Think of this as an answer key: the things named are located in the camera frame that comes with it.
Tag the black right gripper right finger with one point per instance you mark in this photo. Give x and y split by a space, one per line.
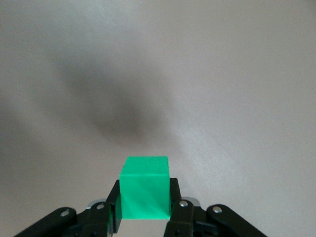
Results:
184 217

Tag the green cube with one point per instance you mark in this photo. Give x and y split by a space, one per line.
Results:
145 192

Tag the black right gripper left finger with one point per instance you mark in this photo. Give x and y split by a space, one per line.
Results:
98 218

